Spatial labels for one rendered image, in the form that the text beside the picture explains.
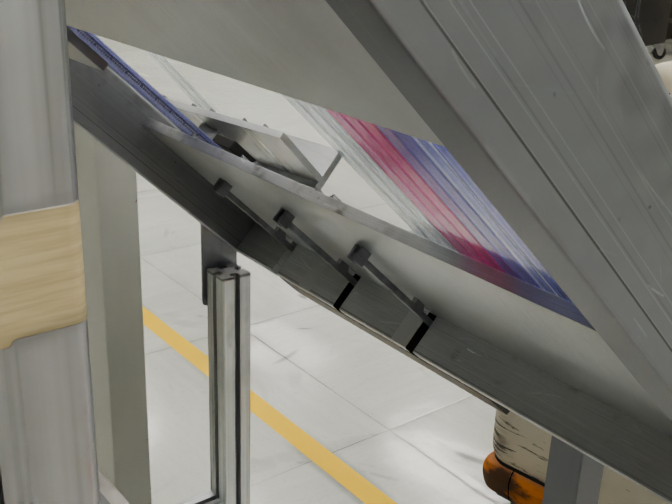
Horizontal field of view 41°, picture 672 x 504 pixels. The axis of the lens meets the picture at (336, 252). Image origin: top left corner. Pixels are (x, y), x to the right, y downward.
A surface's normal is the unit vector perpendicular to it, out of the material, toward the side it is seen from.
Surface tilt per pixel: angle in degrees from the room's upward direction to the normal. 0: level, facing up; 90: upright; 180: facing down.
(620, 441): 47
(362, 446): 0
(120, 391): 90
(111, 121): 90
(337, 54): 137
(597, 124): 90
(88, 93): 90
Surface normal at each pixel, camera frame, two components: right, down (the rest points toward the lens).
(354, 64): -0.57, 0.81
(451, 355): -0.55, -0.50
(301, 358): 0.04, -0.93
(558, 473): -0.80, 0.19
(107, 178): 0.71, 0.28
